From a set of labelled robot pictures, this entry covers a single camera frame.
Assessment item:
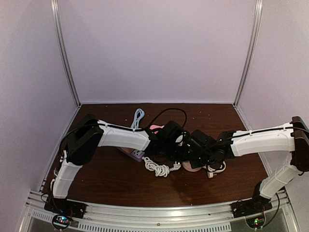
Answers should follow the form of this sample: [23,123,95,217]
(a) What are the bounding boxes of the light blue power cable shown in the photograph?
[131,108,146,129]

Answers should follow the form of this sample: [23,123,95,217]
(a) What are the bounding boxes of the aluminium front rail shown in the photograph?
[17,190,300,232]

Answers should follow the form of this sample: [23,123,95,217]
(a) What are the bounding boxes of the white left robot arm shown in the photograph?
[50,115,188,215]

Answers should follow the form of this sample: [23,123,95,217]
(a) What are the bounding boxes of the white cable of round socket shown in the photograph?
[204,160,227,180]

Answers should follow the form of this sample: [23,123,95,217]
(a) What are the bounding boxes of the pink charger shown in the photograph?
[150,125,164,133]

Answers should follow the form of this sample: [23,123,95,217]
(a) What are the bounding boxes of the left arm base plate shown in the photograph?
[44,193,86,219]

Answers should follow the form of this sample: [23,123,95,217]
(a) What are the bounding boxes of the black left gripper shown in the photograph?
[162,141,190,163]

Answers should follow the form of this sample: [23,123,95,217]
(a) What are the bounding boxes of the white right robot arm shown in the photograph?
[183,116,309,214]

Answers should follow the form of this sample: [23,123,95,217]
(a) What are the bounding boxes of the purple power strip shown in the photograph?
[117,147,145,162]

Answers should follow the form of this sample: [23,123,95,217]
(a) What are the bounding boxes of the white cable of purple strip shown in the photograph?
[143,156,182,178]

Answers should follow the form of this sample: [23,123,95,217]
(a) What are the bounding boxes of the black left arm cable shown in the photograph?
[142,108,188,132]

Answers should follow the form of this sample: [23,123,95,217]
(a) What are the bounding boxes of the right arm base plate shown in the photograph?
[230,196,272,218]

